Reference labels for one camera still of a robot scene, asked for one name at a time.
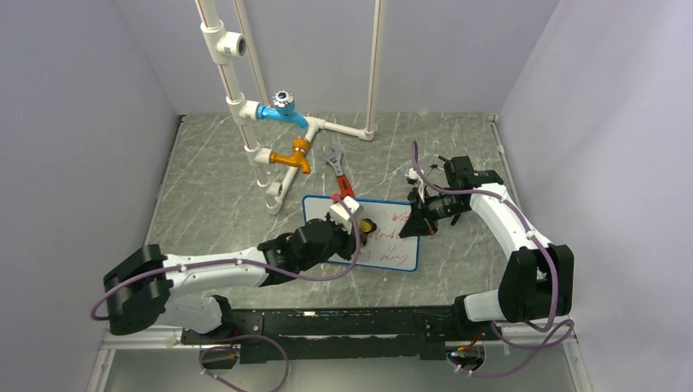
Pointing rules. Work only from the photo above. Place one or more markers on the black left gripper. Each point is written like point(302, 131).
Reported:
point(348, 238)

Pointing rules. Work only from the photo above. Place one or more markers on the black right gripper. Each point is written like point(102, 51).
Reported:
point(417, 224)

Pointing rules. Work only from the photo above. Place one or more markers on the yellow black whiteboard eraser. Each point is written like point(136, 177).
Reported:
point(367, 226)

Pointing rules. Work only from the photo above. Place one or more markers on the blue framed whiteboard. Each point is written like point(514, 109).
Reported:
point(385, 248)

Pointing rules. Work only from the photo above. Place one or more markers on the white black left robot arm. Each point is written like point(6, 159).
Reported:
point(152, 288)

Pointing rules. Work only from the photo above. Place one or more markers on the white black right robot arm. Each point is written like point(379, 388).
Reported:
point(537, 284)

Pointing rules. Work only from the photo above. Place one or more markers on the orange faucet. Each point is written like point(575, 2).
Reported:
point(297, 158)

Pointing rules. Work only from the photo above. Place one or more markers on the blue faucet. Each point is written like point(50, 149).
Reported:
point(282, 110)

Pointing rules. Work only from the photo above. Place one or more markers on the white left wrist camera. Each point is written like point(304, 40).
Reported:
point(343, 209)

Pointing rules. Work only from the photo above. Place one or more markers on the red handled adjustable wrench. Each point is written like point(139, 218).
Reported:
point(333, 158)

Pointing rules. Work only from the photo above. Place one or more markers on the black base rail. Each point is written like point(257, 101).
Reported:
point(423, 332)

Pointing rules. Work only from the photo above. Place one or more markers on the white PVC pipe frame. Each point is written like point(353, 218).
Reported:
point(275, 172)

